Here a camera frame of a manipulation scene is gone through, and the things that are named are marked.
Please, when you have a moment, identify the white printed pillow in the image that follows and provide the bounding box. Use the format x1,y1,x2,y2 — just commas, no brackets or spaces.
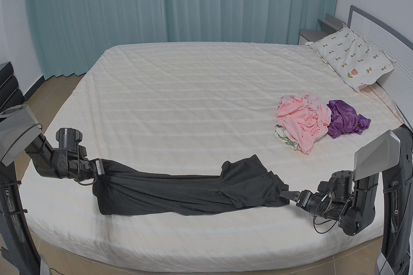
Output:
309,26,396,93

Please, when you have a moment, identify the black garment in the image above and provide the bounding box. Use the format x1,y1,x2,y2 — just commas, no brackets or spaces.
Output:
92,154,290,217

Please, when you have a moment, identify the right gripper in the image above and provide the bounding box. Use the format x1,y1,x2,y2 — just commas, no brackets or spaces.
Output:
297,190,321,213

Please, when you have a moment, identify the bed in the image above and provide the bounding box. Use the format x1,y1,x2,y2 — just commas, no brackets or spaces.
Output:
19,5,413,268

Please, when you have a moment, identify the black cable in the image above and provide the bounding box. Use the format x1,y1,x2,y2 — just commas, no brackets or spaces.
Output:
312,214,343,234

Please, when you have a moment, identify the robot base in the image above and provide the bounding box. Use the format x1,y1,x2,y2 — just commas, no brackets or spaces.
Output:
376,253,392,275

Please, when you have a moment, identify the white printed garment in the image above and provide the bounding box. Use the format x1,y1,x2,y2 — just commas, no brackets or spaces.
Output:
274,124,301,151

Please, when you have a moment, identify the pink garment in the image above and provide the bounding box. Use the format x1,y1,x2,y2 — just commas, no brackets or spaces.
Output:
277,93,333,155

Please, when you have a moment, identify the purple garment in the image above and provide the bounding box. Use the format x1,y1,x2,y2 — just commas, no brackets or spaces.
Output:
327,100,371,139

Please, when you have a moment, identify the grey bedside table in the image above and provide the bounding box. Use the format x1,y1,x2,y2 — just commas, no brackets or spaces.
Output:
299,13,345,46

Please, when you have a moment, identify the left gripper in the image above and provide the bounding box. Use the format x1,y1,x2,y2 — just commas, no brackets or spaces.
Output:
87,157,106,178

